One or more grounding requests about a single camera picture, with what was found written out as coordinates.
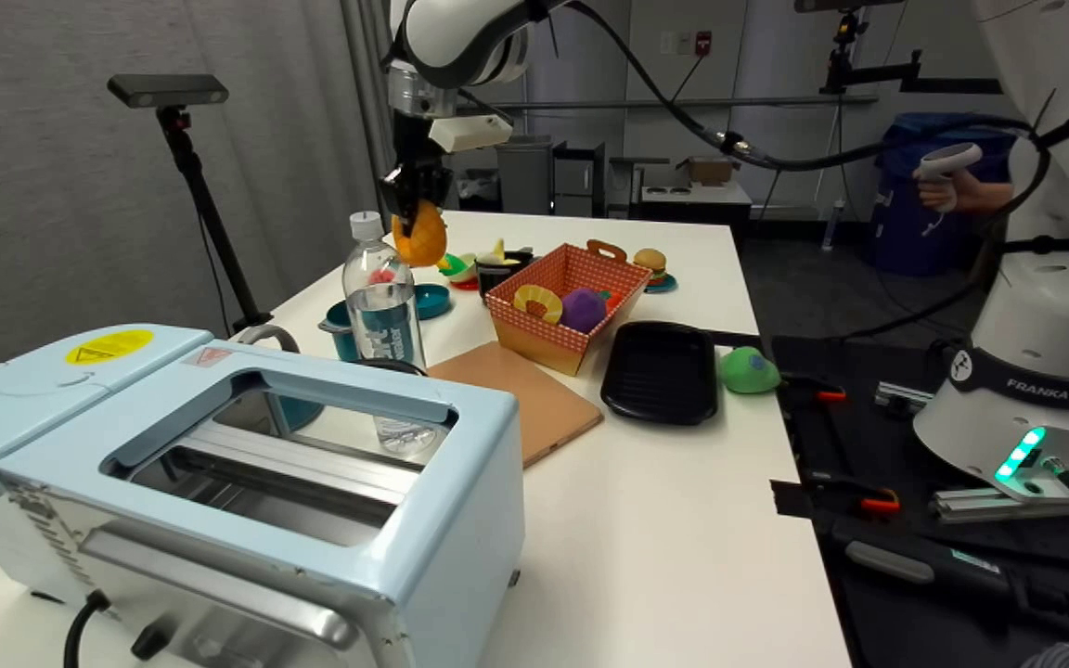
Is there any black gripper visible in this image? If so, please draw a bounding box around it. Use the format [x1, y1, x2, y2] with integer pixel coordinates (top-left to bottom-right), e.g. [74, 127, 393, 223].
[374, 112, 452, 237]

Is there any orange pineapple plush toy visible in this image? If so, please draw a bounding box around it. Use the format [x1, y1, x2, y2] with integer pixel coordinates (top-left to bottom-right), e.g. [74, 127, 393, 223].
[385, 201, 452, 269]

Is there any yellow banana plush toy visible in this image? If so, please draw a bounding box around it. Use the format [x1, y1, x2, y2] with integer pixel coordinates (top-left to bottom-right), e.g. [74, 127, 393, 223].
[479, 237, 533, 265]

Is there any grey toy pot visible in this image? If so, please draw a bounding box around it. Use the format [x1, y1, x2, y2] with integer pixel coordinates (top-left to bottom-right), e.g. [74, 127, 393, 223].
[470, 248, 538, 298]

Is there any white handheld controller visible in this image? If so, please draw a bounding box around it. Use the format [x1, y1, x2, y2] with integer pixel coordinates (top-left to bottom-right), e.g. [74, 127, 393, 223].
[909, 140, 987, 241]

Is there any red green plush toy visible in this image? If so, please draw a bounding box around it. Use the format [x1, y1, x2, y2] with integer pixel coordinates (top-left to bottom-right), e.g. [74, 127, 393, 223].
[434, 252, 483, 290]

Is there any teal toy pot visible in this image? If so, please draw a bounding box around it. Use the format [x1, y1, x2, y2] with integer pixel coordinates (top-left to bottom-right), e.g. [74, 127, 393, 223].
[317, 293, 365, 363]

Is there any purple plush toy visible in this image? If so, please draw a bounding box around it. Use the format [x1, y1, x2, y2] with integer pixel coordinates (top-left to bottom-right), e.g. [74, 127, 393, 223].
[558, 285, 611, 338]

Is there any cardboard box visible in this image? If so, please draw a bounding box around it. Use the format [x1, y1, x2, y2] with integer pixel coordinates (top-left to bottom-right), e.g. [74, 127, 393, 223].
[678, 153, 741, 187]

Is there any person's hand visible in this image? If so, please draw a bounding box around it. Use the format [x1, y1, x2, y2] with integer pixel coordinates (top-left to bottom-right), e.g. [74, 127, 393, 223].
[922, 170, 1012, 213]

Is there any teal bowl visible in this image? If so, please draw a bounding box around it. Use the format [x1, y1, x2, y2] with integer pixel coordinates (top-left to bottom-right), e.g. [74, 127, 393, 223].
[411, 283, 457, 322]

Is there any grey waste bin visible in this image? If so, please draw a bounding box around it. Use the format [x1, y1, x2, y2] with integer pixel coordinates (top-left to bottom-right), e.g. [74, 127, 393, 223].
[494, 128, 562, 213]

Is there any clear plastic water bottle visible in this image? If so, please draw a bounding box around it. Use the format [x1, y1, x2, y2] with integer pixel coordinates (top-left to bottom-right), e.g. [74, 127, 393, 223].
[337, 207, 432, 375]

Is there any black cart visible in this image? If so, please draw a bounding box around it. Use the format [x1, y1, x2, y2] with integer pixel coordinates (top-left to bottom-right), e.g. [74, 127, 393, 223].
[548, 140, 611, 218]

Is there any brown cutting board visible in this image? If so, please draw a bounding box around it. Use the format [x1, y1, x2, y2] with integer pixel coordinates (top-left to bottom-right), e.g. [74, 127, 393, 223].
[424, 342, 607, 471]

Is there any white shelf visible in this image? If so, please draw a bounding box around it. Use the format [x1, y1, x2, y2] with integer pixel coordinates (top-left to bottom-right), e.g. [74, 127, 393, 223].
[626, 179, 753, 226]

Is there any black plastic tray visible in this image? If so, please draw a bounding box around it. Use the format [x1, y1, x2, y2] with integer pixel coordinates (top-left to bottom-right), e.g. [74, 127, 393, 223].
[598, 320, 723, 425]

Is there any light blue toaster oven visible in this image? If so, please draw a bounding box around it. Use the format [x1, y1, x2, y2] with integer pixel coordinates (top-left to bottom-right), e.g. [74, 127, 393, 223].
[0, 322, 528, 668]

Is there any grey curtain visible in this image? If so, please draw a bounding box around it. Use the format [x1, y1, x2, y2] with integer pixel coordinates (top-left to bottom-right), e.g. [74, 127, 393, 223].
[0, 0, 417, 380]

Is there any blue plastic bin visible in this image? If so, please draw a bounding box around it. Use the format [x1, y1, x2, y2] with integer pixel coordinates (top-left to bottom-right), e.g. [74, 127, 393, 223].
[870, 108, 1023, 279]

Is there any short silver bar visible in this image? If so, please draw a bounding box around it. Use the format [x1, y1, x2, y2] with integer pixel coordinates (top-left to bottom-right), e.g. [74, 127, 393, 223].
[873, 378, 934, 415]

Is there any long black tool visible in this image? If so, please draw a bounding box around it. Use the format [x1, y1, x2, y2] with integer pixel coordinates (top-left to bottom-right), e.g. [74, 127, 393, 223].
[839, 529, 1069, 641]

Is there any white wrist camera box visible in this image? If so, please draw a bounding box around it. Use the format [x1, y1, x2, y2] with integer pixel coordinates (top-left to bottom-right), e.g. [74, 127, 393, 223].
[426, 112, 517, 154]

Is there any yellow ring plush toy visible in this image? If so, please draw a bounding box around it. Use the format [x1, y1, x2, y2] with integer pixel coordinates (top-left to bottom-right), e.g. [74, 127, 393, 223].
[507, 283, 564, 331]

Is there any black camera stand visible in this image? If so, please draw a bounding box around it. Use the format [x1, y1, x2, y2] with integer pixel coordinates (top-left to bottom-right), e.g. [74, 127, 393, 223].
[157, 103, 306, 357]

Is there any black camera bar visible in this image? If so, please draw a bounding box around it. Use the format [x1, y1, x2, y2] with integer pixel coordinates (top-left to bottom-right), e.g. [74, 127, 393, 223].
[105, 71, 235, 112]

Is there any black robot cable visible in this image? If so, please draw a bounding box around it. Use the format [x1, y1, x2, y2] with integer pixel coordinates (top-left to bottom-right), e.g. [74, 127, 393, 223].
[564, 0, 1069, 345]

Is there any orange handled clamp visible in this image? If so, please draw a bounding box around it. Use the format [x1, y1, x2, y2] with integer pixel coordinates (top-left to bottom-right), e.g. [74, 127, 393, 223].
[804, 467, 904, 521]
[797, 375, 854, 413]

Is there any black articulated mount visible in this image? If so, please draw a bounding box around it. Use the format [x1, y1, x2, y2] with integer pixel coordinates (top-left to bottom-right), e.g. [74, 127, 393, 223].
[819, 2, 1011, 100]

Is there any black toaster power cord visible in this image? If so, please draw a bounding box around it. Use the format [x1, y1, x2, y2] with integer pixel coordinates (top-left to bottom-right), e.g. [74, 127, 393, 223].
[61, 588, 116, 668]

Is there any aluminium rail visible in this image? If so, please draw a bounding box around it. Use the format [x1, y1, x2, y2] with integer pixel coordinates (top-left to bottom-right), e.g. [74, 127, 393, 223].
[928, 481, 1069, 529]

